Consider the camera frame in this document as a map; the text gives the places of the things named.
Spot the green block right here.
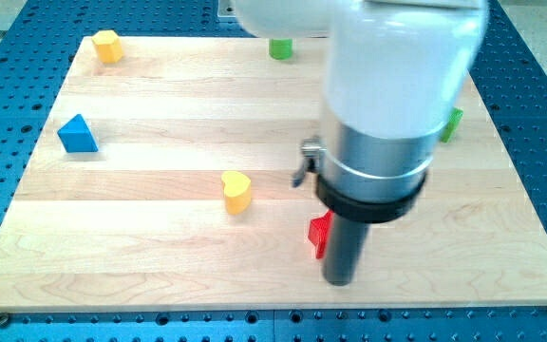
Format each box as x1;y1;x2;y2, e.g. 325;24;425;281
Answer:
440;107;463;143

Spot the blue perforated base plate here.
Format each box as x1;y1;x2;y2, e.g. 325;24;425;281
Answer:
0;1;547;341

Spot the green cylinder block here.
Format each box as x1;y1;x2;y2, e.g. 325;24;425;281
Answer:
269;39;293;60

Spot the blue triangle block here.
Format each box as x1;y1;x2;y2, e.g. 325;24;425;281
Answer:
57;114;99;153

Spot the red star block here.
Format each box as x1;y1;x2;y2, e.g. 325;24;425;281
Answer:
308;210;332;259

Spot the wooden board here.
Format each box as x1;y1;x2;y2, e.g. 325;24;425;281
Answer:
0;37;547;313

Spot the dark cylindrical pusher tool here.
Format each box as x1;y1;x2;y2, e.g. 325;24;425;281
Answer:
322;214;370;286

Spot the yellow hexagon block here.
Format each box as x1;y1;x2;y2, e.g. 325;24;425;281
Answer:
91;29;123;64

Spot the yellow heart block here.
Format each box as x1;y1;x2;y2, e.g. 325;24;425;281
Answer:
221;170;252;215

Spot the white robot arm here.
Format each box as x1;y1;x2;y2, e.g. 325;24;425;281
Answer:
233;0;488;223

